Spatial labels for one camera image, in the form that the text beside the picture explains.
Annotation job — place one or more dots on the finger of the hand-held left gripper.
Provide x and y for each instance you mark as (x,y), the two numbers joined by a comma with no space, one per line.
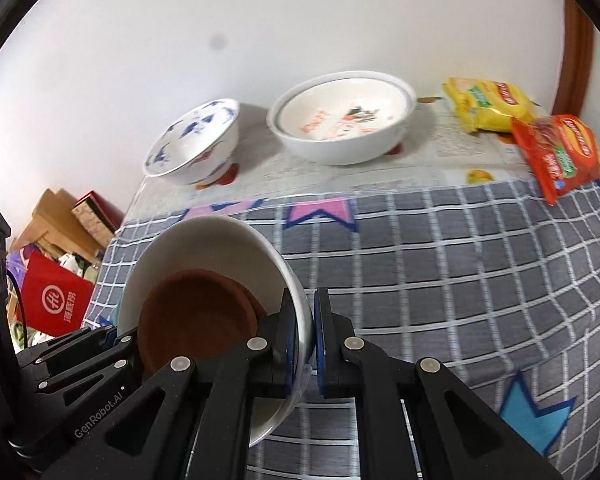
(105,360)
(80,342)

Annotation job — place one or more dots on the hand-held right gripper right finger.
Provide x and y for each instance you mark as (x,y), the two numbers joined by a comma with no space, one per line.
(322,342)

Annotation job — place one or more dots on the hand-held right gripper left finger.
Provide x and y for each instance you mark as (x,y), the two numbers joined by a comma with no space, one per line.
(289,355)

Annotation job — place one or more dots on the white bowl grey pattern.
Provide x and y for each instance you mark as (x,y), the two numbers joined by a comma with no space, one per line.
(205,245)

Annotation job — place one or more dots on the red paper bag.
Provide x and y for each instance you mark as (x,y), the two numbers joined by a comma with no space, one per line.
(55,295)

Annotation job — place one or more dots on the grey checkered star tablecloth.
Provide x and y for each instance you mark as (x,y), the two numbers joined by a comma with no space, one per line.
(430,285)

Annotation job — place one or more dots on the cardboard box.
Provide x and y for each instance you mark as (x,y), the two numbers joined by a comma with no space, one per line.
(50,215)

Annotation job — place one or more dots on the patterned red box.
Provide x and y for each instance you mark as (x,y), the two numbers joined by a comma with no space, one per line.
(97,212)

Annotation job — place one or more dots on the large white printed bowl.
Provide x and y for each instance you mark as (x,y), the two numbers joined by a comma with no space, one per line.
(340,125)

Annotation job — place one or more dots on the blue patterned white bowl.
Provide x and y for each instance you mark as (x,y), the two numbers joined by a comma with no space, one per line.
(200,135)

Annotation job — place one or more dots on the yellow chips bag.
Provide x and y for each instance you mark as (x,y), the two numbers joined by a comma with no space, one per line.
(490,105)

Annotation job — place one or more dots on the red chips bag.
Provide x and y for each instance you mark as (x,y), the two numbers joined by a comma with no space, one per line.
(560,155)

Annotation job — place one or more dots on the brown wooden door frame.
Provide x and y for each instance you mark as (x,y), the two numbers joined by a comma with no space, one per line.
(577,60)

